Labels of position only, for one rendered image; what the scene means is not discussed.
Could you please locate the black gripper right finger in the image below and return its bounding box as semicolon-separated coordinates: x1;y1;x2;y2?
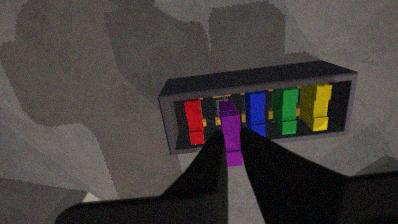
240;127;398;224

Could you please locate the blue rectangular block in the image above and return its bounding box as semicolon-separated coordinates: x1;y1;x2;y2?
245;91;266;137

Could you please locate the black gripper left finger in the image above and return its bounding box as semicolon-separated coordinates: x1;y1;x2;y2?
54;130;229;224

